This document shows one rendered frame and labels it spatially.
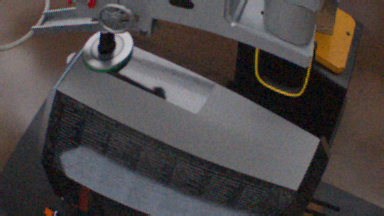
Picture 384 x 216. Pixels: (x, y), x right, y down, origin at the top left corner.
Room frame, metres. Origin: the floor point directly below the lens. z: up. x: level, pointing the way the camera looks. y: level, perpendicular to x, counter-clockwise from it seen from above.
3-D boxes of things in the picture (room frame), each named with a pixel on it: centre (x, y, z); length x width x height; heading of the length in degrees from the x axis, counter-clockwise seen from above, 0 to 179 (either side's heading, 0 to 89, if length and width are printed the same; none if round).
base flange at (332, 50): (1.86, -0.56, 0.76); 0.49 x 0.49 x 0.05; 65
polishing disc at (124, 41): (1.46, 0.34, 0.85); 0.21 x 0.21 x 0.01
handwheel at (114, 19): (1.31, 0.26, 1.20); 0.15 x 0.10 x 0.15; 74
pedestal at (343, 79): (1.86, -0.56, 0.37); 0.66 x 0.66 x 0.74; 65
